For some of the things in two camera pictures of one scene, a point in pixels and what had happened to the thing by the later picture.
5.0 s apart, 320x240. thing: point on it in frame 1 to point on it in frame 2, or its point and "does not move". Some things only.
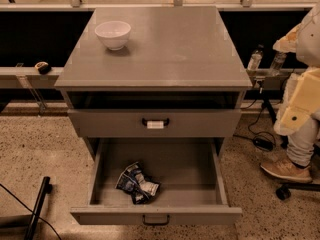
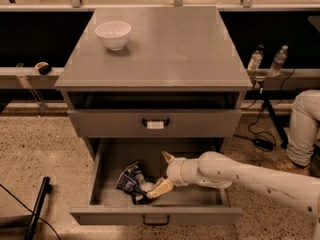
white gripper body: [310, 44] to [174, 171]
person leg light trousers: [301, 144] does not move
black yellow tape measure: [43, 67] does not move
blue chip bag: [141, 188] does not move
